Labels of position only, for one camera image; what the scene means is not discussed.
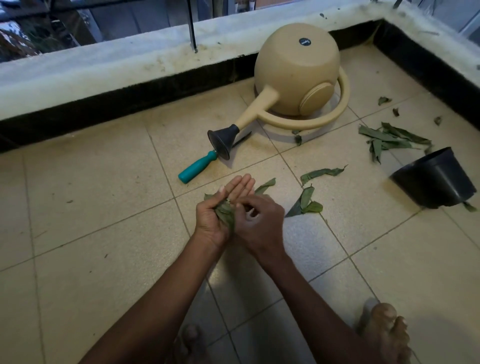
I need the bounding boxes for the beige plastic watering can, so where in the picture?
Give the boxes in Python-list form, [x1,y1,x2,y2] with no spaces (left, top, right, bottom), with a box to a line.
[207,22,352,161]

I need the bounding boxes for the narrow teal handled trowel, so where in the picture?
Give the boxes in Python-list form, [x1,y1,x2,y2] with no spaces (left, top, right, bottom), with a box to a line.
[178,131,253,185]

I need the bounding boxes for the person's right hand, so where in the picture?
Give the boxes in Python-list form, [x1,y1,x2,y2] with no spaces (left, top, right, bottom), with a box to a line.
[232,194,292,265]

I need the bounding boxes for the green trees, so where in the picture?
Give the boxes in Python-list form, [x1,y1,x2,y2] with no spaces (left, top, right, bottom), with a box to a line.
[0,14,76,63]

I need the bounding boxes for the small black plastic pot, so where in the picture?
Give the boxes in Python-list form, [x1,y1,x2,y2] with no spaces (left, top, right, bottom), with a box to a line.
[389,146,477,210]

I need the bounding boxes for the black metal railing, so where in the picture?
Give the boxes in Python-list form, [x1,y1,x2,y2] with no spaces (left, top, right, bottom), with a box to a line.
[0,0,404,53]

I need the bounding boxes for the person's right forearm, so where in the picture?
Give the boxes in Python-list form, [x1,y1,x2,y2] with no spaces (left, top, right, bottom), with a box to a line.
[262,254,380,364]

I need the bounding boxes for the person's left forearm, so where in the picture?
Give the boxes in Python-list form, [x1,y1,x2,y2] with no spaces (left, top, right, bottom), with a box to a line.
[80,238,226,364]

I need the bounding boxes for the person's left foot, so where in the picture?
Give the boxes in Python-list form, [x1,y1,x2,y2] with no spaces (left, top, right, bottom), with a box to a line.
[174,324,207,364]

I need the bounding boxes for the person's left hand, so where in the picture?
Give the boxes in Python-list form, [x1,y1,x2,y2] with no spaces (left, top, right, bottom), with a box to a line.
[194,173,257,250]

